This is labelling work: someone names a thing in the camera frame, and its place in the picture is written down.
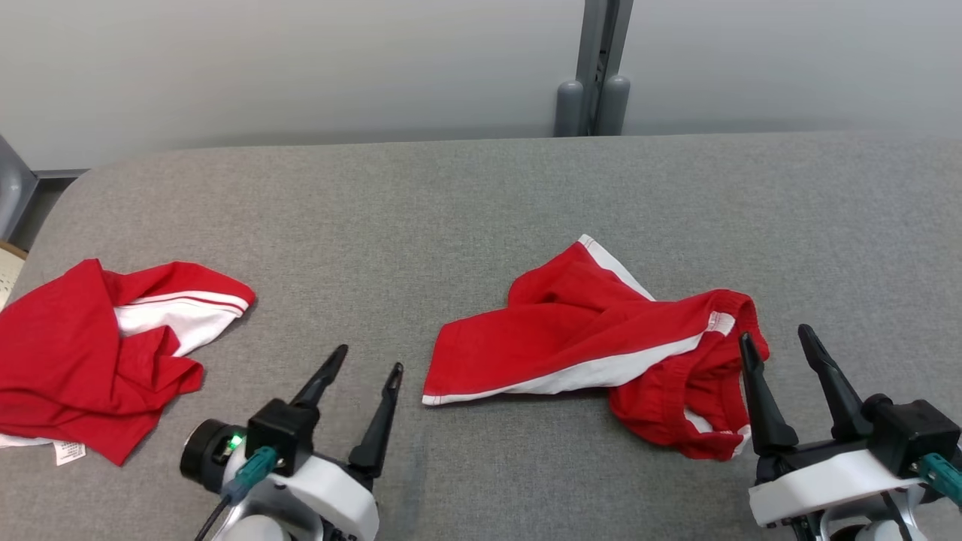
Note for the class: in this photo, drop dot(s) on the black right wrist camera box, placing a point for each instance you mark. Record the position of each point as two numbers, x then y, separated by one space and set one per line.
913 436

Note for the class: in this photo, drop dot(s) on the teal camera connector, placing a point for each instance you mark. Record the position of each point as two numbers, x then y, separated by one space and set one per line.
252 472
943 477

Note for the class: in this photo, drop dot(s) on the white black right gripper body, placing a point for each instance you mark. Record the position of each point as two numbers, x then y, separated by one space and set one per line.
827 481

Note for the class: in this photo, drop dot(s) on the cream perforated laundry basket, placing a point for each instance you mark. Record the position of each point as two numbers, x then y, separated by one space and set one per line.
9 274

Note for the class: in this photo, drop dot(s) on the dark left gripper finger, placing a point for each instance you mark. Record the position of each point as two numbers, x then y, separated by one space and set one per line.
323 379
379 436

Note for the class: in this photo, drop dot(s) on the red white shorts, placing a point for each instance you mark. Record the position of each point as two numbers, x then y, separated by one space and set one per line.
571 330

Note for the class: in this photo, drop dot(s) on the grey cylinder post foot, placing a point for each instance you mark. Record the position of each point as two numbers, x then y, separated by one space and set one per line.
613 105
569 109

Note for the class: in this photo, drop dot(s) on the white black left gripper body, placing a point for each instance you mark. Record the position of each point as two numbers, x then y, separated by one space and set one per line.
338 496

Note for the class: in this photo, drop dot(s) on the teal right camera connector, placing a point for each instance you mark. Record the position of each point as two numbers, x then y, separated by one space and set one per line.
943 477

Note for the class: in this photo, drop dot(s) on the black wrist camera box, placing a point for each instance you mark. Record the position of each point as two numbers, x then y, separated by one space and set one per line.
913 436
282 436

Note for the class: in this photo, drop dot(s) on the grey metal chair frame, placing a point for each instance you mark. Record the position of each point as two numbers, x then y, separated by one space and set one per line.
13 188

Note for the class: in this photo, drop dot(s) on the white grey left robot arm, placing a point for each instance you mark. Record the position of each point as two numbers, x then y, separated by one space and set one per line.
255 530

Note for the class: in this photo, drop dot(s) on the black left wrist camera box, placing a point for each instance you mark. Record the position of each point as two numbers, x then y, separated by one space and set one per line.
282 436

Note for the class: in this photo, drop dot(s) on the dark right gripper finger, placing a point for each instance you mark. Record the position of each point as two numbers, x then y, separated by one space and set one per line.
765 406
838 391

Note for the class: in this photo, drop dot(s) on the red white t-shirt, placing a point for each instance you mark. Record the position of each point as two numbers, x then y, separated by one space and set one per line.
68 361

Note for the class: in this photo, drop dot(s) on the teal left camera connector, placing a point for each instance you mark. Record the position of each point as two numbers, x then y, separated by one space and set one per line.
252 472

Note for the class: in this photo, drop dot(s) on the grey fabric sofa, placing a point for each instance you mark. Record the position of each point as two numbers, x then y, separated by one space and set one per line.
488 203

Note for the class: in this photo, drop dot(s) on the grey partition post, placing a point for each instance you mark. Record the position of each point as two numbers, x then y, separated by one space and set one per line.
592 45

